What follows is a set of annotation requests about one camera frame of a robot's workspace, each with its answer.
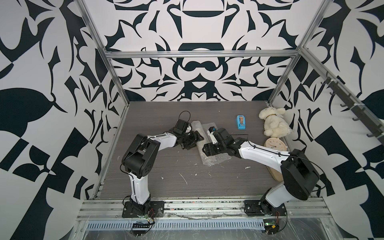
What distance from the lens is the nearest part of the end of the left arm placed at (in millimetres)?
820

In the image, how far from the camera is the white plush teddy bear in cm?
96

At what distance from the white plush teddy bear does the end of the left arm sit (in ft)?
1.54
